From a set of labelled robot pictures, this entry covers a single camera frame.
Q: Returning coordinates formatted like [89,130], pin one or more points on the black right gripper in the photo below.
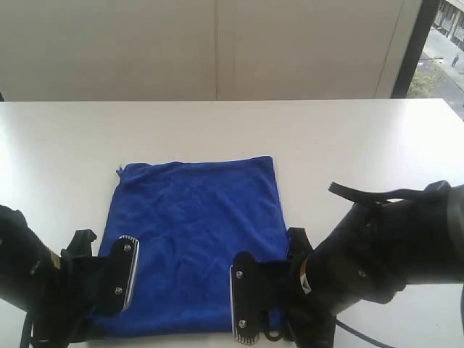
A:
[305,322]

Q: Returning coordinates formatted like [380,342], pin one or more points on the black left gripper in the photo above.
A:
[64,293]

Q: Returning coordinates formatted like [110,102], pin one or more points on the blue microfibre cloth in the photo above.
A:
[190,220]

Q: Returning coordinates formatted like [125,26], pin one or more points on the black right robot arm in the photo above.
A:
[386,242]

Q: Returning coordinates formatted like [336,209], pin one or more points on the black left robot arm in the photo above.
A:
[18,252]

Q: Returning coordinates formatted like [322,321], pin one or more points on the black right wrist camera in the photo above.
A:
[258,299]

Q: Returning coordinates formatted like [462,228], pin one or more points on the black window frame post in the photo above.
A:
[421,28]

